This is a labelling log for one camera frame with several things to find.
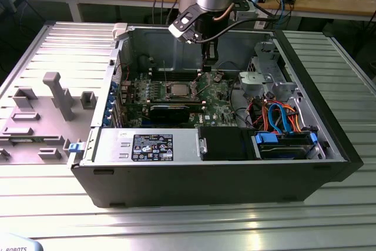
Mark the black PC case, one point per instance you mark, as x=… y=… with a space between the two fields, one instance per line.
x=205 y=186

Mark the silver power supply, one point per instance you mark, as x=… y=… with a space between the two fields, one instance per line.
x=188 y=145

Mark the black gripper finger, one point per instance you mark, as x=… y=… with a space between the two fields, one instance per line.
x=210 y=54

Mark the black graphics card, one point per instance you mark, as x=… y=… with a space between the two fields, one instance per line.
x=169 y=114

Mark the round coin battery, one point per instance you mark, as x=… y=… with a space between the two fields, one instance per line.
x=217 y=78

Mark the blue plastic clip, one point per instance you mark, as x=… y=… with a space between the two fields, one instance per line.
x=75 y=147

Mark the silver metal drive cage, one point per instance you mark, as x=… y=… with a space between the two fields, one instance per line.
x=264 y=66

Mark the grey round metal bracket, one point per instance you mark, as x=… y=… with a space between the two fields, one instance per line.
x=251 y=80

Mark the hard disk in blue carrier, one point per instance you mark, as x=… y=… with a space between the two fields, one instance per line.
x=282 y=151

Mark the grey parts rack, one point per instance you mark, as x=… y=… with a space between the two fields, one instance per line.
x=44 y=133

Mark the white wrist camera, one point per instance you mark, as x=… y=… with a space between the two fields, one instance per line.
x=182 y=27

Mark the green motherboard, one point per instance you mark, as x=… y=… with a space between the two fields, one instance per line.
x=218 y=110

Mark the silver CPU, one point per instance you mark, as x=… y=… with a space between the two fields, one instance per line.
x=180 y=89

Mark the metal locking lever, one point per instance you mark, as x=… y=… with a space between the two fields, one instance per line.
x=164 y=71
x=202 y=85

